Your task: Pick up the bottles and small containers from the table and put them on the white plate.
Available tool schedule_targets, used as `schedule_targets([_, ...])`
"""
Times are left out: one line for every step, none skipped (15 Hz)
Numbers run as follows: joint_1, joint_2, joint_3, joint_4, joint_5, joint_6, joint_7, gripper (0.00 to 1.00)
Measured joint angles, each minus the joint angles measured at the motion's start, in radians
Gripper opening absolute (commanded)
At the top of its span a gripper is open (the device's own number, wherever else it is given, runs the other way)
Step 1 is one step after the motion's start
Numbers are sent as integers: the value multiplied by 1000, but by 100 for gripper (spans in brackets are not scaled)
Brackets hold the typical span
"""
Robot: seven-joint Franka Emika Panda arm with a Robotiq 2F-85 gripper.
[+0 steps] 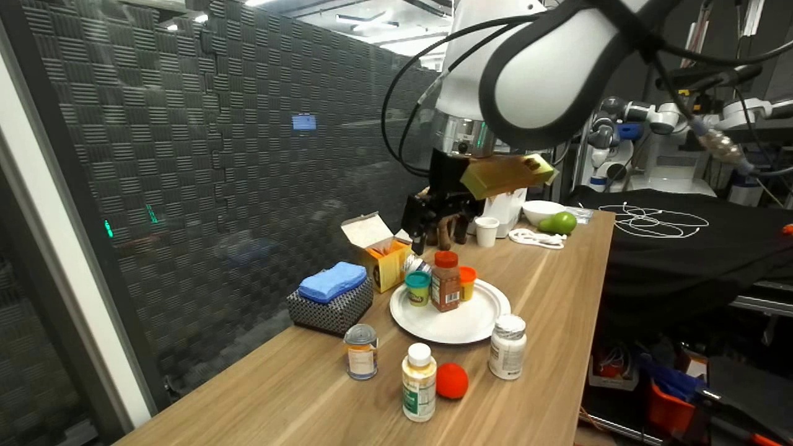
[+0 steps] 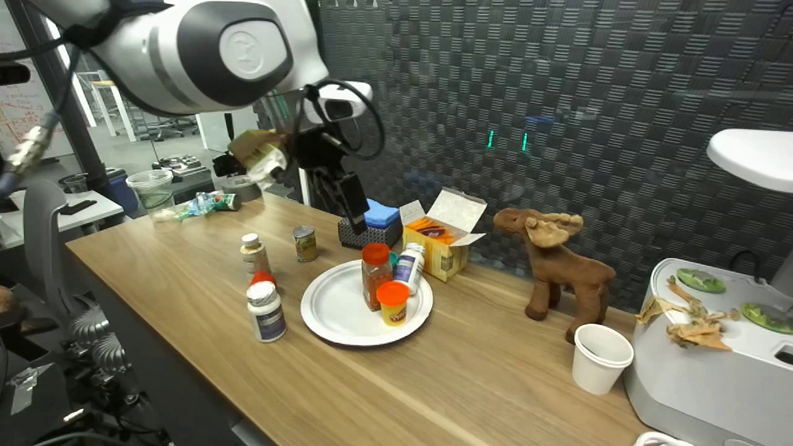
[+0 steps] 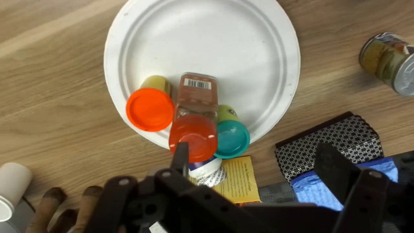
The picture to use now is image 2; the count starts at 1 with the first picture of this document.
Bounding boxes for cream bottle white cap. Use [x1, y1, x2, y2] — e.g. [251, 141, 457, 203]
[240, 233, 271, 275]

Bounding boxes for white paper plate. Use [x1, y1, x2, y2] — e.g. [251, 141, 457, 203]
[300, 260, 434, 347]

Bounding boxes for brown plush moose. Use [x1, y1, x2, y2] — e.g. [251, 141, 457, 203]
[493, 207, 617, 341]

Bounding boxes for yellow cardboard box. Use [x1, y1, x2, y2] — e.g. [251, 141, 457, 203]
[400, 187, 488, 279]

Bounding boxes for small clear jar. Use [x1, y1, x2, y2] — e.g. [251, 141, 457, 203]
[294, 224, 320, 263]

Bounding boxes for red ball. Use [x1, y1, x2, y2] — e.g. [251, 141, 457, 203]
[251, 270, 275, 284]

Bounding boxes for spice jar orange lid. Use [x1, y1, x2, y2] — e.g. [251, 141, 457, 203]
[359, 241, 394, 314]

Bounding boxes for white round lamp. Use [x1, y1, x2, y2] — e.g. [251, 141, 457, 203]
[707, 129, 793, 192]

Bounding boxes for white paper cup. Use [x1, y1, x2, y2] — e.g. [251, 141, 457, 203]
[574, 324, 634, 397]

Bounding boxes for white bottle blue label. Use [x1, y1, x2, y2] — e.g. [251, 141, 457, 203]
[393, 243, 424, 291]

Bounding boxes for white pill bottle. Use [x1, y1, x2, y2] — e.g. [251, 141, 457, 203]
[245, 279, 287, 341]

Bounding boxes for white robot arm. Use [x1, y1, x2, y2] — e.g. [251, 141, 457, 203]
[31, 0, 373, 233]

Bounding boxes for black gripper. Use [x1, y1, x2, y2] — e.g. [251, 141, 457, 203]
[290, 129, 369, 233]

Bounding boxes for small tub orange lid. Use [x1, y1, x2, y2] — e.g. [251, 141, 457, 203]
[377, 283, 411, 324]

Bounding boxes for clear plastic tub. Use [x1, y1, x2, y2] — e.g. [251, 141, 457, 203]
[128, 169, 173, 212]

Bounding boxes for white grey appliance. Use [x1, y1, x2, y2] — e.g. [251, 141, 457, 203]
[624, 257, 793, 446]

